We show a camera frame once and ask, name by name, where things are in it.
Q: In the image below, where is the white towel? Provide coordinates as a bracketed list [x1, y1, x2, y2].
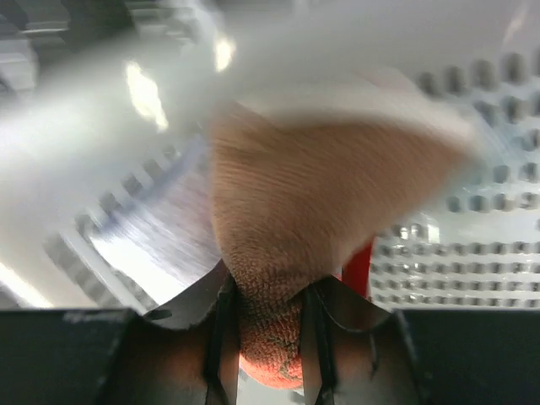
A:
[90, 166, 220, 305]

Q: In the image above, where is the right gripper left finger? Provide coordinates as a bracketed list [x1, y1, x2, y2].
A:
[1, 265, 239, 404]

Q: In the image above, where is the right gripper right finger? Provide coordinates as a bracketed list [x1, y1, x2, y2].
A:
[300, 277, 539, 404]

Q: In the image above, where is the white plastic basket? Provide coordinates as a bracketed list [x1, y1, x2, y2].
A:
[1, 1, 539, 313]

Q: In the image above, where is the orange brown towel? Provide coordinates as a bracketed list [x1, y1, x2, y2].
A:
[210, 105, 476, 389]

